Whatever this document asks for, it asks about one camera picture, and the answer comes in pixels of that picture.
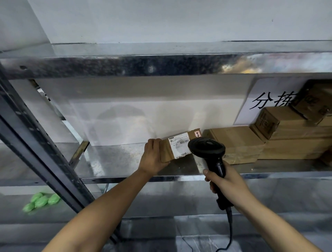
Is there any person's left hand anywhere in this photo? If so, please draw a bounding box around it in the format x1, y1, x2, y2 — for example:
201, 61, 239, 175
137, 138, 172, 177

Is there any black barcode scanner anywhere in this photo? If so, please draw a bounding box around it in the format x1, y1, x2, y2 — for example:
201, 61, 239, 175
188, 138, 234, 211

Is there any metal shelving rack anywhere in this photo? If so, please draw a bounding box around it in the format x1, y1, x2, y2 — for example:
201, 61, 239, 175
0, 40, 332, 252

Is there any black scanner cable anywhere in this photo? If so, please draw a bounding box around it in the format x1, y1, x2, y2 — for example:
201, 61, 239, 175
216, 207, 234, 252

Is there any white paper sign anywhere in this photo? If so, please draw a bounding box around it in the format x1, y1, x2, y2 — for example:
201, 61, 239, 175
233, 78, 309, 126

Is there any parcel with white label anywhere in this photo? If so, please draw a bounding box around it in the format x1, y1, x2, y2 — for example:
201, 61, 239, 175
159, 127, 202, 164

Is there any stack of cardboard boxes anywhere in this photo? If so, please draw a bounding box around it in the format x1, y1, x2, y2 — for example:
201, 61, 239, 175
202, 80, 332, 167

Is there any person's right hand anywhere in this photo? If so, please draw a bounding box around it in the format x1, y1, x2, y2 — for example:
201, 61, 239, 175
203, 161, 251, 208

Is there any person's right forearm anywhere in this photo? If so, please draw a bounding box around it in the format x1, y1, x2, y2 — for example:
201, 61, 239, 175
234, 193, 322, 252

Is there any person's left forearm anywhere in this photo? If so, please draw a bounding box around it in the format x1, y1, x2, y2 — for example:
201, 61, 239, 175
43, 169, 154, 252

